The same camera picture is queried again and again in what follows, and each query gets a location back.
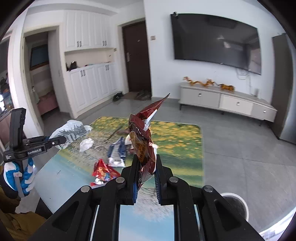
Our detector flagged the dark brown entrance door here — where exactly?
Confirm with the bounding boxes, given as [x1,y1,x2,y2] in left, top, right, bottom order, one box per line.
[122,20,152,97]

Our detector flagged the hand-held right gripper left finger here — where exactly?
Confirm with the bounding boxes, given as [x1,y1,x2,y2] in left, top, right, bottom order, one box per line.
[28,154,141,241]

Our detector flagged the white waste bin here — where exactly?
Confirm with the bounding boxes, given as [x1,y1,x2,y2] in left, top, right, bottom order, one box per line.
[220,192,250,222]

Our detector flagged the white television cables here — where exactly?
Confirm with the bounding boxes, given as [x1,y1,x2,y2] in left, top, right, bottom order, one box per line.
[237,68,252,93]

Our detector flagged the dark red snack wrapper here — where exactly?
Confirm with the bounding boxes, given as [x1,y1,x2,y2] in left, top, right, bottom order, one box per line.
[128,93,171,190]

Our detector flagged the brown sandals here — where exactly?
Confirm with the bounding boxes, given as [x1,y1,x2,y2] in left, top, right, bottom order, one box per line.
[135,90,151,100]

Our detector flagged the orange tiger figurine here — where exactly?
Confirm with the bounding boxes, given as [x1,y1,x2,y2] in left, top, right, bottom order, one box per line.
[218,84,236,92]

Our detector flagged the bedroom window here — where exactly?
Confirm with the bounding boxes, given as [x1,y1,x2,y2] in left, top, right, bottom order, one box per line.
[30,44,49,69]

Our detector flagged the orange dragon figurine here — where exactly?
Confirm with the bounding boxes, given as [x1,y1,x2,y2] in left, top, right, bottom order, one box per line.
[183,76,217,88]

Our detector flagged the white printed plastic bag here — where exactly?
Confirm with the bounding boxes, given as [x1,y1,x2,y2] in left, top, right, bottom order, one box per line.
[50,120,92,150]

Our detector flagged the pink bed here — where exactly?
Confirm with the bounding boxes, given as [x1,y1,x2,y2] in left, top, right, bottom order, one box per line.
[37,91,58,115]

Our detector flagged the grey refrigerator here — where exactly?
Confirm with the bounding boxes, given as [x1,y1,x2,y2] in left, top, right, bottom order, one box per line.
[271,34,295,142]

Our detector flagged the mustard cloth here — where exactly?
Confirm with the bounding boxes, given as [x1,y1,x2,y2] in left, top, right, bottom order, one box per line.
[0,185,47,241]

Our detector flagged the person's left hand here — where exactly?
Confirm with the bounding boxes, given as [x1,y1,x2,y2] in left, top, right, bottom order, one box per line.
[3,156,36,198]

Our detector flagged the small crumpled clear plastic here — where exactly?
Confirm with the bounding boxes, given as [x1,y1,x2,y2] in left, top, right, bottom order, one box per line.
[79,138,93,152]

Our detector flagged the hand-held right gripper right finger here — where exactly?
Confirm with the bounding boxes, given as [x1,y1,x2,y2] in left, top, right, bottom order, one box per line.
[154,153,265,241]

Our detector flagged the beige television cabinet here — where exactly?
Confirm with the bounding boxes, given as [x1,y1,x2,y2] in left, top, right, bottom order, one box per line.
[179,82,278,127]

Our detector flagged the person's left forearm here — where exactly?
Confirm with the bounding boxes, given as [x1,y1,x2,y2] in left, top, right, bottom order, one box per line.
[0,177,21,200]

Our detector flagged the red white snack wrapper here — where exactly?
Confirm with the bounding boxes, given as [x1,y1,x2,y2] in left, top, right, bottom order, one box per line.
[90,159,121,186]

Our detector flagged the white built-in cabinet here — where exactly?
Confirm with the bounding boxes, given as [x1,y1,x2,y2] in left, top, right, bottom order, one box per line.
[62,10,121,118]

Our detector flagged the large wall television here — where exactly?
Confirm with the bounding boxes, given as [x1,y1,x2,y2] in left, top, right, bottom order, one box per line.
[171,13,262,75]

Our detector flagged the brown doormat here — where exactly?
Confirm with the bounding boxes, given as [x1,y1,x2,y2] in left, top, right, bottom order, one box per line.
[121,91,139,100]

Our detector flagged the blue white wrapper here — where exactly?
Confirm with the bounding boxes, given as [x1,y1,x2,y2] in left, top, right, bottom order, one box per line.
[107,136,133,168]

